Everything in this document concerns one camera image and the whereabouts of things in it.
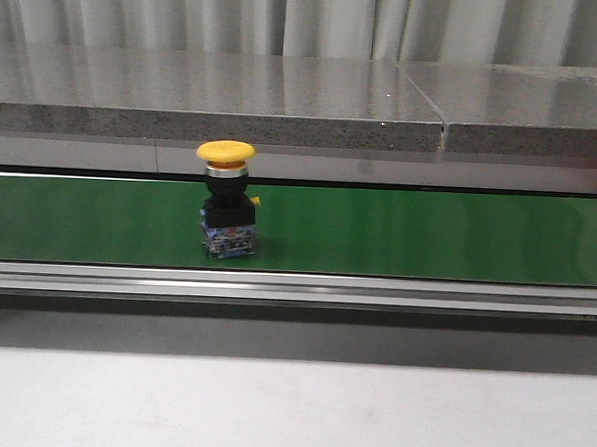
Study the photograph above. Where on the aluminium conveyor frame rail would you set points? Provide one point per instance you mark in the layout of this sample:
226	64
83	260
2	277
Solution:
300	297

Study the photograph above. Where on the grey stone counter slab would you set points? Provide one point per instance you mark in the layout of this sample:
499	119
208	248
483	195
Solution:
195	96

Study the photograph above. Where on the yellow mushroom push button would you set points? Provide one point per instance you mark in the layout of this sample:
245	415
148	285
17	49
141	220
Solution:
229	214

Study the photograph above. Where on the green conveyor belt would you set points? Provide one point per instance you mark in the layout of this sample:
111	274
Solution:
398	233

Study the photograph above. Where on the grey curtain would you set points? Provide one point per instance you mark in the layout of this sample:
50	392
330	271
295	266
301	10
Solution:
518	32

